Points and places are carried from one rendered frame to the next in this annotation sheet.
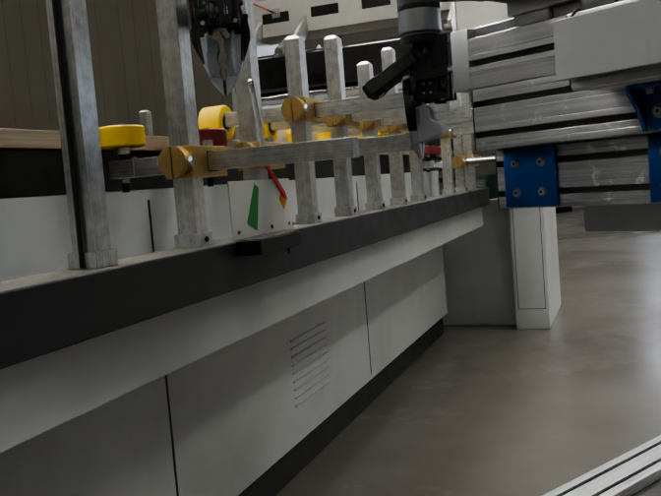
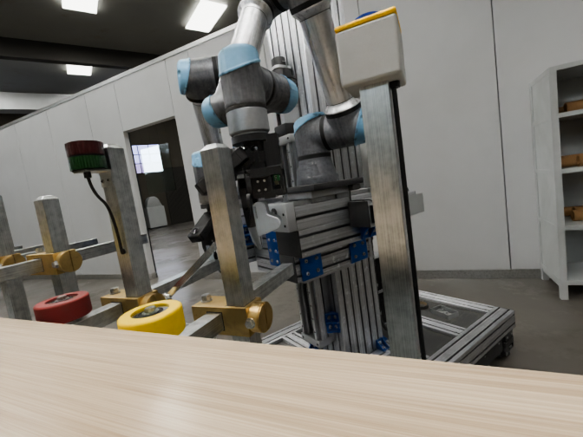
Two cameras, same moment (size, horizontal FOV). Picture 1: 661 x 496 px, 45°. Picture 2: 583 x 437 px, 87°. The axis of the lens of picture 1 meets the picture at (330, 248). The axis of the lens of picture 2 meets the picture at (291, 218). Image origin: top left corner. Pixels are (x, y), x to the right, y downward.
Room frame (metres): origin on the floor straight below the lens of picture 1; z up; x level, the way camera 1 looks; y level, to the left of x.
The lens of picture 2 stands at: (1.13, 0.72, 1.04)
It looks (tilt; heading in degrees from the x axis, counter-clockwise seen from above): 6 degrees down; 275
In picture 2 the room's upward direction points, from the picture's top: 8 degrees counter-clockwise
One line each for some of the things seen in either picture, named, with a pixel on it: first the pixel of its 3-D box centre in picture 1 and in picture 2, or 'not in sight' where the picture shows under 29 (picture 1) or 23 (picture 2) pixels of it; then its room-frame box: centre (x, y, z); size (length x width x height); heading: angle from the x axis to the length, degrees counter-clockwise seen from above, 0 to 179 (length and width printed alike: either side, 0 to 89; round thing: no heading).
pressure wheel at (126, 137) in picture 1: (123, 157); (157, 348); (1.37, 0.34, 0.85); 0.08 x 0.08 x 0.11
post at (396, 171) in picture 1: (393, 127); not in sight; (2.45, -0.22, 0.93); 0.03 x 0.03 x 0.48; 70
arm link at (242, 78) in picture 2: not in sight; (243, 81); (1.23, 0.14, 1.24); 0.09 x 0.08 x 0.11; 63
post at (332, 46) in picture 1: (339, 135); (10, 281); (1.98, -0.05, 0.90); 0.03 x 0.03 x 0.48; 70
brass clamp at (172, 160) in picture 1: (193, 161); (232, 315); (1.30, 0.21, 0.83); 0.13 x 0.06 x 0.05; 160
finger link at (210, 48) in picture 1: (210, 63); (265, 225); (1.23, 0.16, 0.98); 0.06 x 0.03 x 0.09; 1
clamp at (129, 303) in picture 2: (257, 155); (133, 305); (1.53, 0.12, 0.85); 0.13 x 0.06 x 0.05; 160
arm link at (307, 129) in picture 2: not in sight; (313, 134); (1.11, -0.38, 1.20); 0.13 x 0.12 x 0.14; 153
